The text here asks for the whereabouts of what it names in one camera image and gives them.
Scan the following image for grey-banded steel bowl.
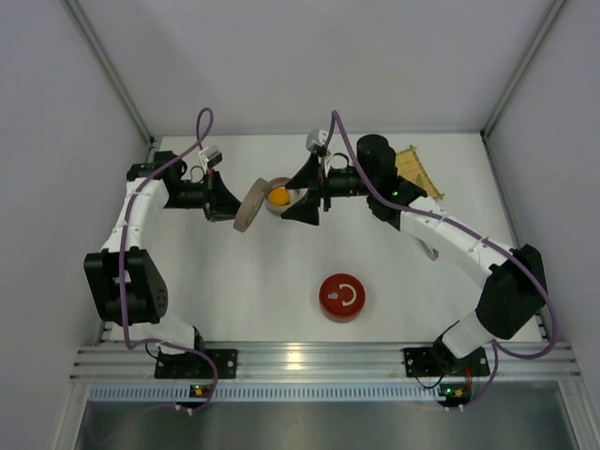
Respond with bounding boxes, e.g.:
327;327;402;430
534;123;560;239
264;177;307;217

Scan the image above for orange round food ball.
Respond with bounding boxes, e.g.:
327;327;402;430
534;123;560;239
268;187;291;207

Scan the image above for grey round lid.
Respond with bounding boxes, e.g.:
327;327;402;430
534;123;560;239
233;178;269;233

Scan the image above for red round lid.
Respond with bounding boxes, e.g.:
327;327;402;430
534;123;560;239
319;273;367;314

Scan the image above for red-banded steel bowl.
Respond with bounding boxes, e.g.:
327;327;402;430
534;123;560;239
322;309;360;323

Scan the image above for steel serving tongs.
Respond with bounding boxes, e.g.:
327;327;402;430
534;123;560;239
416;239;440;262

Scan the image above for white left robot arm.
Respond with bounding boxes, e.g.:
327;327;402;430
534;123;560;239
83;146;240;363

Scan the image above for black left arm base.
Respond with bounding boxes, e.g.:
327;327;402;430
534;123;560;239
154;349;238;380

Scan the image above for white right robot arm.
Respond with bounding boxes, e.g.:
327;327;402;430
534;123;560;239
282;129;548;372

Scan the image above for bamboo mat tray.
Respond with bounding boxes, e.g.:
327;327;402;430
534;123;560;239
396;145;444;201

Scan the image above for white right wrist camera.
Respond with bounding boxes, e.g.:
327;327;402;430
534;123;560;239
306;128;330;158

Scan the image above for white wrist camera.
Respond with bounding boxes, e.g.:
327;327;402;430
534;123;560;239
198;145;222;172
306;128;330;158

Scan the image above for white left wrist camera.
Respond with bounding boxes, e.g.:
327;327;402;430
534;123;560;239
198;145;222;172

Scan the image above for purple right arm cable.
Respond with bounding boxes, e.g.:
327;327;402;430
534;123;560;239
330;110;562;413

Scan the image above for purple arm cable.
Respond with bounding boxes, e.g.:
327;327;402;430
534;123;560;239
330;110;562;413
119;107;221;413

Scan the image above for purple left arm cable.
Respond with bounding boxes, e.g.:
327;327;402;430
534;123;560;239
119;107;221;413

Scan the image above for aluminium front rail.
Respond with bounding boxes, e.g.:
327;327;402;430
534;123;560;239
69;341;581;383

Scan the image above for slotted cable duct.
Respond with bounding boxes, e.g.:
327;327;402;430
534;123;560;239
88;382;467;403

